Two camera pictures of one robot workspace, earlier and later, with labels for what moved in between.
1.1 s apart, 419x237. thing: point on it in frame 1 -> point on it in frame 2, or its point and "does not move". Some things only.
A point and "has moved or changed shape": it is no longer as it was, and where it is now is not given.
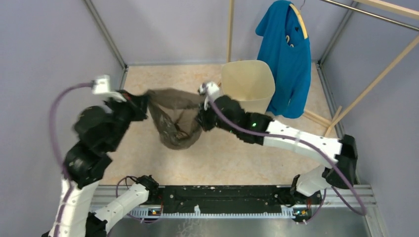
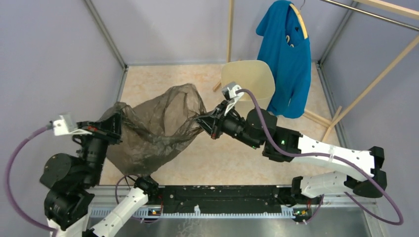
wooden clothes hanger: x=301 y=20 does not move
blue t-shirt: x=281 y=42 does not move
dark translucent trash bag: x=175 y=113 has moved or changed shape
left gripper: x=138 y=104 -> x=109 y=127
